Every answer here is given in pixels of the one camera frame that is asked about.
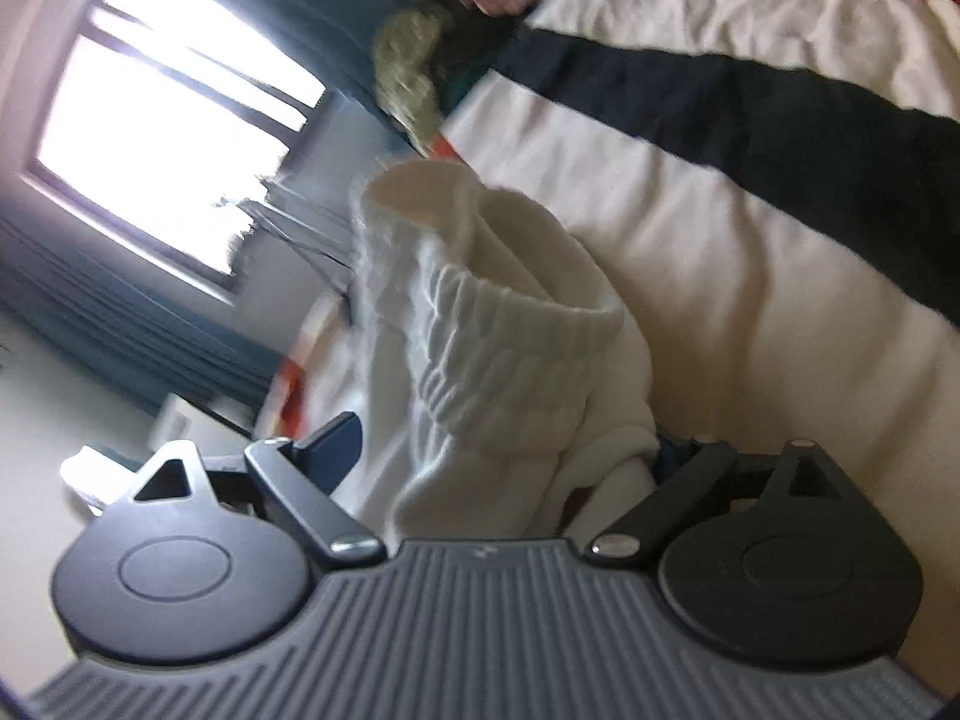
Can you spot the metal drying rack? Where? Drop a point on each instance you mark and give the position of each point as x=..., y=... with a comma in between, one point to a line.
x=300, y=232

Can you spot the striped blanket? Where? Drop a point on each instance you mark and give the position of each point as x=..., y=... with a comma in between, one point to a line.
x=750, y=202

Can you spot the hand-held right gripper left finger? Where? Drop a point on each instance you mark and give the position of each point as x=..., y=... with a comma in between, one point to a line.
x=334, y=451

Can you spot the white knit garment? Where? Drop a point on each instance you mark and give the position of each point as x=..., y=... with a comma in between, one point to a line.
x=465, y=360

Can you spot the green cloth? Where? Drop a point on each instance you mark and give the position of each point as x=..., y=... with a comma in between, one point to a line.
x=409, y=67

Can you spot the dark cloth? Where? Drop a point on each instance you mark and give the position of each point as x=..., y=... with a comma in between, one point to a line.
x=472, y=45

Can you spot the window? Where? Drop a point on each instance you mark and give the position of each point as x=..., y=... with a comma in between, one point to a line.
x=165, y=120

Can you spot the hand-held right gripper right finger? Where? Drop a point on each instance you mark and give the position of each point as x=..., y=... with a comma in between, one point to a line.
x=675, y=461

